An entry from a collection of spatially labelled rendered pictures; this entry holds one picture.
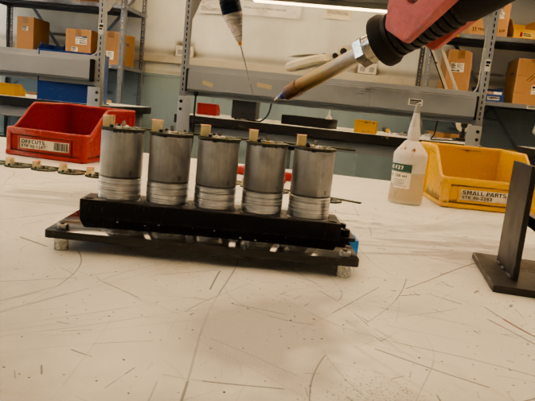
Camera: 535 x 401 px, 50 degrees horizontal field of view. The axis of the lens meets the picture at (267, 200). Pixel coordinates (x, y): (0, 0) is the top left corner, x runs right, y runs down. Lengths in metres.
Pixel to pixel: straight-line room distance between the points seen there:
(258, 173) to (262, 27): 4.51
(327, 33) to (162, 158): 4.46
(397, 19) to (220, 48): 4.61
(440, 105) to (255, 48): 2.47
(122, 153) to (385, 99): 2.31
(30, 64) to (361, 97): 1.55
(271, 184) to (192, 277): 0.08
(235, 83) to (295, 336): 2.45
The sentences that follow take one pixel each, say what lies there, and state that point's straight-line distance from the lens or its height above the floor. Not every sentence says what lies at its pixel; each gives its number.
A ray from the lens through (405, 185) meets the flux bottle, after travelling 0.58.
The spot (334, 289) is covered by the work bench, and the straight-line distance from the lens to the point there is 0.28.
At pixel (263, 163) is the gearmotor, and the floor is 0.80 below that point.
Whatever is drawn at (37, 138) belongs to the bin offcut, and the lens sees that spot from 0.68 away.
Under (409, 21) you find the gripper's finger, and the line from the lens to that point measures 0.26.
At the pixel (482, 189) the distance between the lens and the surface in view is 0.61.
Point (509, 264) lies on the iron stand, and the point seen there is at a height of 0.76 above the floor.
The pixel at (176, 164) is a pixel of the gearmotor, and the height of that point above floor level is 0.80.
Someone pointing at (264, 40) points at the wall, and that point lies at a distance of 4.81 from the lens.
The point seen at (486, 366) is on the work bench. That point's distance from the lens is 0.23.
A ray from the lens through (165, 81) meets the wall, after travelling 4.95.
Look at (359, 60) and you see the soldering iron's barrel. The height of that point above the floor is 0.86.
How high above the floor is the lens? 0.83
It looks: 9 degrees down
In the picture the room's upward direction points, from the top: 6 degrees clockwise
